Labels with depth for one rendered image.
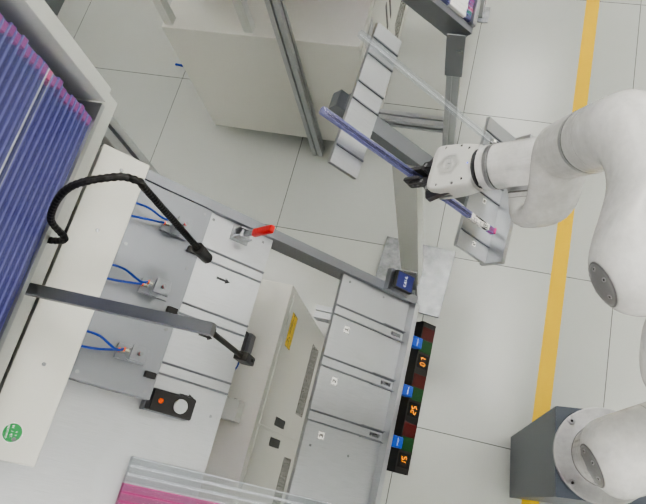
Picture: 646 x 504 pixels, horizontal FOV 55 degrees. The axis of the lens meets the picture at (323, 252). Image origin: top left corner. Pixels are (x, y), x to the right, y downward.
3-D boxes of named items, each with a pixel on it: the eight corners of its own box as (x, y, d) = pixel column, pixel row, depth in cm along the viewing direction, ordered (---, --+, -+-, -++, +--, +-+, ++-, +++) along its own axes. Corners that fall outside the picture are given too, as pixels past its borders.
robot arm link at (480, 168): (492, 132, 111) (478, 134, 114) (481, 174, 109) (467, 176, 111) (513, 157, 117) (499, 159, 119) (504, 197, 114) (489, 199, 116)
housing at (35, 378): (126, 185, 114) (151, 165, 103) (20, 455, 98) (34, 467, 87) (84, 166, 111) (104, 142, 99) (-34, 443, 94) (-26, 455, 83)
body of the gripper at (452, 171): (484, 133, 113) (433, 142, 121) (471, 181, 110) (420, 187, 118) (503, 155, 118) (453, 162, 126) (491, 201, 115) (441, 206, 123)
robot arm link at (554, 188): (632, 224, 82) (549, 226, 112) (626, 103, 82) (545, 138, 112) (564, 228, 82) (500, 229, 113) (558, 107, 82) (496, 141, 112)
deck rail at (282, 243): (400, 299, 145) (418, 296, 140) (399, 307, 145) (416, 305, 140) (110, 164, 112) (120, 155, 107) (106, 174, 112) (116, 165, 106)
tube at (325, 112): (491, 229, 139) (495, 228, 138) (490, 234, 138) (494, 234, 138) (320, 107, 114) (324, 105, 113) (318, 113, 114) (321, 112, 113)
